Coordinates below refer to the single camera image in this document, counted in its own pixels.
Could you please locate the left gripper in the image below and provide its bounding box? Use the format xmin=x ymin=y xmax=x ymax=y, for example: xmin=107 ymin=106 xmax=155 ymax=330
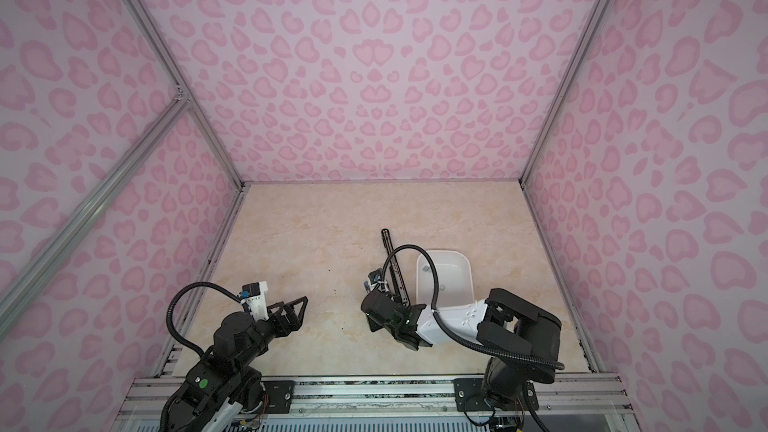
xmin=235 ymin=294 xmax=307 ymax=375

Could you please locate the black stapler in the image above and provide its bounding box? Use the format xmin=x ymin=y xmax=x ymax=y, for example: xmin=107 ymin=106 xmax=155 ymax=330
xmin=381 ymin=228 xmax=411 ymax=307

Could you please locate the white plastic bin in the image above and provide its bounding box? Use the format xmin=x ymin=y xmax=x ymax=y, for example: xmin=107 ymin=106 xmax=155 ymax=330
xmin=416 ymin=250 xmax=475 ymax=310

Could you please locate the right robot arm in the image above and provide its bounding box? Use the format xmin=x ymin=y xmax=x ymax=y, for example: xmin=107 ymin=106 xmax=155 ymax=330
xmin=361 ymin=288 xmax=565 ymax=410

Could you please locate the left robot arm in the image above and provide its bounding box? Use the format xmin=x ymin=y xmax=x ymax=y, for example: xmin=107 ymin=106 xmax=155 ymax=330
xmin=159 ymin=296 xmax=309 ymax=431

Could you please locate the left mounting plate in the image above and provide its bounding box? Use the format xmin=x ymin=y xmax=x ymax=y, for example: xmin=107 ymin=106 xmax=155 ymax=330
xmin=259 ymin=380 xmax=296 ymax=415

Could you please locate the mounting plate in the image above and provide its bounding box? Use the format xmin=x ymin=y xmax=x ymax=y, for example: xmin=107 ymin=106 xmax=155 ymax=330
xmin=452 ymin=378 xmax=539 ymax=412
xmin=259 ymin=380 xmax=296 ymax=415

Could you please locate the right mounting plate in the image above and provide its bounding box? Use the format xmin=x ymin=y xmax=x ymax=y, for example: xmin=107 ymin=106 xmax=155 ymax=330
xmin=452 ymin=378 xmax=539 ymax=412

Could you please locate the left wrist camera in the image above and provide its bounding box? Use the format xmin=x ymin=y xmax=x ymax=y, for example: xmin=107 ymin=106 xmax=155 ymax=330
xmin=239 ymin=281 xmax=268 ymax=321

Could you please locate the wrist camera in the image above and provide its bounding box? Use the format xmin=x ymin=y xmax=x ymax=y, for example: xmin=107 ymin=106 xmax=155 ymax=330
xmin=239 ymin=281 xmax=268 ymax=321
xmin=364 ymin=269 xmax=389 ymax=293

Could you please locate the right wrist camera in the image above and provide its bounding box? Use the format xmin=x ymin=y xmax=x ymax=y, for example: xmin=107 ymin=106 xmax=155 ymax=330
xmin=364 ymin=269 xmax=389 ymax=293

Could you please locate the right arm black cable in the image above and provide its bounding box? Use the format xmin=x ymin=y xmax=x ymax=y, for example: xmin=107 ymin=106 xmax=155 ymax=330
xmin=380 ymin=244 xmax=566 ymax=432

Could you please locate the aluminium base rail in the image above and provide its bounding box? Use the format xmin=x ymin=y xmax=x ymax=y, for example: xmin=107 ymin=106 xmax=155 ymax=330
xmin=113 ymin=374 xmax=640 ymax=432

